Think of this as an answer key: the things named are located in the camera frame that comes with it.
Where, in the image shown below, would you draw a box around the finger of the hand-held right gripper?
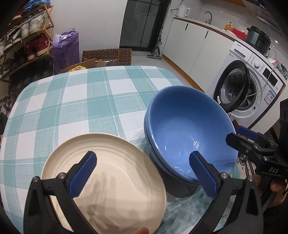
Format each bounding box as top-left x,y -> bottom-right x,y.
226,133 -> 274,162
237,125 -> 279,144

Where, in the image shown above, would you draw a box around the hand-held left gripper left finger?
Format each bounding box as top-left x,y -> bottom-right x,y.
24,151 -> 98,234

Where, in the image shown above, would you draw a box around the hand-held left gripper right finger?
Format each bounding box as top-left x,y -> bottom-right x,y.
188,151 -> 262,234

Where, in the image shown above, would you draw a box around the cream round plate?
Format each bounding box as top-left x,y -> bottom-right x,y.
40,133 -> 167,234

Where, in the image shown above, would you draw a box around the blue bowl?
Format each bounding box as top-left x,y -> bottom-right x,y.
143,112 -> 203,186
146,85 -> 239,180
147,139 -> 205,197

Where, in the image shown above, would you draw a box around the person's right forearm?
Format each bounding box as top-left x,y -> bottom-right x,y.
261,198 -> 288,234

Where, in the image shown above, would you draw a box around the person's right hand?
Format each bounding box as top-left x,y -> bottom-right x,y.
254,174 -> 288,207

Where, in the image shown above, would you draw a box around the person's left hand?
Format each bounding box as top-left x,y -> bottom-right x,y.
129,227 -> 150,234

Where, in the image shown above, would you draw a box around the black and white striped rug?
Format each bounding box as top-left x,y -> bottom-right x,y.
236,130 -> 279,180

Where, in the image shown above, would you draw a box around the white washing machine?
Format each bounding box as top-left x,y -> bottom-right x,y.
213,40 -> 288,129

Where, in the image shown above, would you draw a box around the teal checked tablecloth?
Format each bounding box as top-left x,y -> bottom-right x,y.
0,65 -> 242,234

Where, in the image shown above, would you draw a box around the black pressure cooker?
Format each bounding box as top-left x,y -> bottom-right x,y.
245,26 -> 271,57

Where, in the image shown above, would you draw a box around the white kitchen base cabinets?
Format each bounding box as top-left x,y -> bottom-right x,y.
162,19 -> 235,93

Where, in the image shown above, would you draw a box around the scattered loose sneakers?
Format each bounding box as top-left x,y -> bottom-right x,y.
0,94 -> 17,135

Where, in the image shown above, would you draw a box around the colourful snack bag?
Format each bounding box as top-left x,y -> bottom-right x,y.
67,65 -> 87,72

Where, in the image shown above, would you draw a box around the open brown cardboard box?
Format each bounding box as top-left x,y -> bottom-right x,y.
60,59 -> 117,73

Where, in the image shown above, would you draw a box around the white kitchen countertop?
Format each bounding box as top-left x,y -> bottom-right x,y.
173,17 -> 248,42

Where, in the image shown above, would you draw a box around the range hood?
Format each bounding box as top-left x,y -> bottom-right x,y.
247,4 -> 284,31

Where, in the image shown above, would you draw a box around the brown patterned doormat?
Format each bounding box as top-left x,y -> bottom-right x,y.
82,48 -> 133,67

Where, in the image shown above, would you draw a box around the grey stick vacuum cleaner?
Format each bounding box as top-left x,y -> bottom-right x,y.
147,13 -> 167,59

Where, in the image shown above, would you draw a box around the purple bag bin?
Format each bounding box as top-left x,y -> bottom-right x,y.
52,28 -> 80,75

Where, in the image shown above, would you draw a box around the white electric kettle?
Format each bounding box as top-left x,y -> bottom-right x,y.
177,6 -> 191,18

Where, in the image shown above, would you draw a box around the black framed glass door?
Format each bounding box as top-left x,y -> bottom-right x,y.
119,0 -> 171,53

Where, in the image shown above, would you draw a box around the wooden shoe rack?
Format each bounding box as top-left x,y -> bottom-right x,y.
0,4 -> 54,95

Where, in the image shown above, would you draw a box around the white cable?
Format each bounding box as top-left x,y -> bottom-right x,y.
246,65 -> 279,97

